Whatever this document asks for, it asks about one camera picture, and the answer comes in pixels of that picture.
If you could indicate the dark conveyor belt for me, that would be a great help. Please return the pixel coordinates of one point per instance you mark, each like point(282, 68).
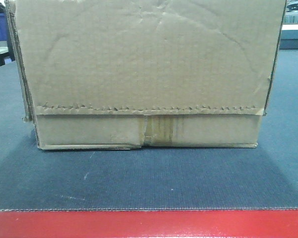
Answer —
point(153, 178)

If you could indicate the background conveyor side rail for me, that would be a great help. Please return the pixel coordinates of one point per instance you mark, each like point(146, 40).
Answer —
point(289, 34)

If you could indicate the red conveyor edge frame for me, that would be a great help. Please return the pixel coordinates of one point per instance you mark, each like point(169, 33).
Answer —
point(150, 224)

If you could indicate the dark table at left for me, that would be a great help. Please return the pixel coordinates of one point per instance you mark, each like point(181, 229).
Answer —
point(6, 53)

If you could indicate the brown cardboard carton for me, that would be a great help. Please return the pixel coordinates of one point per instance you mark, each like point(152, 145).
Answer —
point(123, 74)

